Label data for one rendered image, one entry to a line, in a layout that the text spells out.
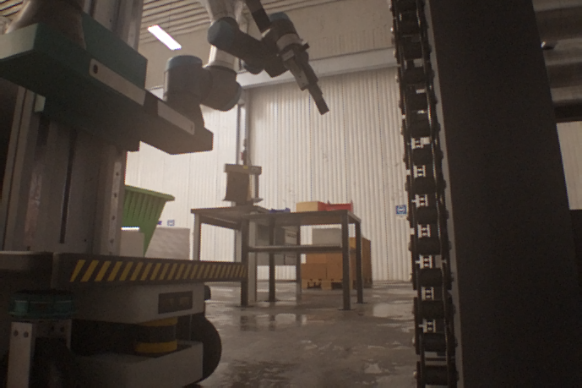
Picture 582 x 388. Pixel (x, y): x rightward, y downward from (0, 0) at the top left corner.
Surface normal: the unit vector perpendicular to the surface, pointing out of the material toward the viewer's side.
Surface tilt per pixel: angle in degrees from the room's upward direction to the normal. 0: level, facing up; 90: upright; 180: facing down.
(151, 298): 90
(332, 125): 90
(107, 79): 90
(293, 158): 90
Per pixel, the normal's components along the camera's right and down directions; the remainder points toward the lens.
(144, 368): 0.95, -0.07
